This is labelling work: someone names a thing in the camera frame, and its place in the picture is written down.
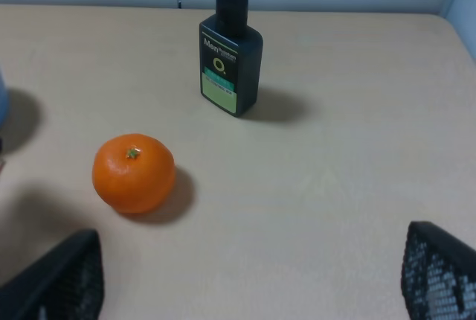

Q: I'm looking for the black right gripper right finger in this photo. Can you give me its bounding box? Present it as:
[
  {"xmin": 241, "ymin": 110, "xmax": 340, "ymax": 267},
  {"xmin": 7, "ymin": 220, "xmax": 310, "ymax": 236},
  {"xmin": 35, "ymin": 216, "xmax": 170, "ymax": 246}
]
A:
[{"xmin": 401, "ymin": 221, "xmax": 475, "ymax": 319}]

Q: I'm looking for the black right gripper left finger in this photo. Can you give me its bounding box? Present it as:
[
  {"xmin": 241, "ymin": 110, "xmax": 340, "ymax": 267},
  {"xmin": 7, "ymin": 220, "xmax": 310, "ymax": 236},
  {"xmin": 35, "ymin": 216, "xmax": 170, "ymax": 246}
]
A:
[{"xmin": 1, "ymin": 229, "xmax": 104, "ymax": 319}]

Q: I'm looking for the orange mandarin fruit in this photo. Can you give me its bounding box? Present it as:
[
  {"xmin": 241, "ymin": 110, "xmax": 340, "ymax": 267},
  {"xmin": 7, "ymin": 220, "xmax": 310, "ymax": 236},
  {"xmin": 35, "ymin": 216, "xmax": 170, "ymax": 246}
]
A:
[{"xmin": 91, "ymin": 134, "xmax": 176, "ymax": 214}]

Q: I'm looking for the blue plastic bowl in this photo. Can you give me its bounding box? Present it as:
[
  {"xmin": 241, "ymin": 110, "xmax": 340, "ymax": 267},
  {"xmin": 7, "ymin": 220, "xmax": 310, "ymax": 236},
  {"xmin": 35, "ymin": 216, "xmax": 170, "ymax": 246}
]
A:
[{"xmin": 0, "ymin": 73, "xmax": 10, "ymax": 127}]

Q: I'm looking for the black lotion pump bottle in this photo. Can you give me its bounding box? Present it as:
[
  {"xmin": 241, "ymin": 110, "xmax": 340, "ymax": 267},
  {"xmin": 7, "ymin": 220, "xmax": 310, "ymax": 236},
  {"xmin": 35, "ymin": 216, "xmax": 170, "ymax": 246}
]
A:
[{"xmin": 199, "ymin": 0, "xmax": 263, "ymax": 118}]

